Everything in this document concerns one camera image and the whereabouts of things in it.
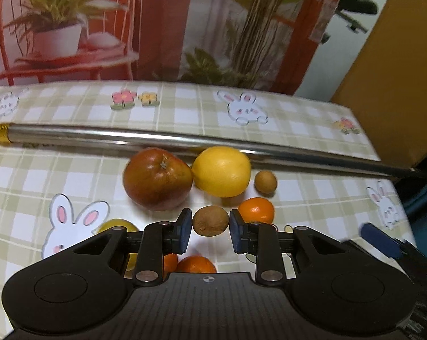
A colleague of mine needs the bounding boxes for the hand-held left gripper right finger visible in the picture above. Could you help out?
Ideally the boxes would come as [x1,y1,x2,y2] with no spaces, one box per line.
[228,208,353,287]

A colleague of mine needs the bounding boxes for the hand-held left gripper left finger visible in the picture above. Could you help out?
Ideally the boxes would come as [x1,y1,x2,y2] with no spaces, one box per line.
[70,207,193,287]

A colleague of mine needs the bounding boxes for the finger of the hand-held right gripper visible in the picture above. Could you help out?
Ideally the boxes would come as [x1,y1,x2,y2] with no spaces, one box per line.
[361,222,427,262]

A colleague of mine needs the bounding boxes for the small brown round fruit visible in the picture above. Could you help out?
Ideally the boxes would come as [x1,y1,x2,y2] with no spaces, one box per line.
[254,170,278,195]
[192,205,230,236]

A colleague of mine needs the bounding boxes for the red apple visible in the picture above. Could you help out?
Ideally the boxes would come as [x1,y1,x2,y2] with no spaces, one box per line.
[123,148,193,212]

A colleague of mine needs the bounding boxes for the small orange tangerine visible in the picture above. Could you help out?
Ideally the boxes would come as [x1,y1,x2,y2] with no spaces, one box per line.
[163,253,179,275]
[177,256,217,273]
[237,197,275,226]

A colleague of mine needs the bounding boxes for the teal cloth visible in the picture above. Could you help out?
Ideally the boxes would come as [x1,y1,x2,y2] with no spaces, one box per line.
[402,180,427,228]

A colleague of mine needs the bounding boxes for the yellow lemon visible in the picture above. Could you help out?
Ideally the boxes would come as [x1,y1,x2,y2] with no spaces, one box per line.
[191,146,252,198]

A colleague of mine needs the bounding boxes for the yellow-green round fruit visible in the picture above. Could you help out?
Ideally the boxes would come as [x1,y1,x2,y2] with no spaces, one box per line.
[98,218,140,273]

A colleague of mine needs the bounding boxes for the telescopic metal back scratcher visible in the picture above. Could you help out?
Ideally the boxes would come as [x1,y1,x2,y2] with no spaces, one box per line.
[0,122,427,180]

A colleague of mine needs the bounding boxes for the checked bunny print tablecloth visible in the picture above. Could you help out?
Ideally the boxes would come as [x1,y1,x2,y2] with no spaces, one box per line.
[0,80,417,340]

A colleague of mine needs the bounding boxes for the wooden board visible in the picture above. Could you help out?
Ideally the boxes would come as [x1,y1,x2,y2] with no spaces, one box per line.
[330,0,427,181]

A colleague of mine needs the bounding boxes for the printed room scene backdrop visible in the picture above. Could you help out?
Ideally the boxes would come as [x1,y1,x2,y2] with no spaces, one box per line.
[0,0,352,96]

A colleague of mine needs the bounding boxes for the black office chair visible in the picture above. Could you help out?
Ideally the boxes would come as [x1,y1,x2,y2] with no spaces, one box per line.
[321,0,379,43]

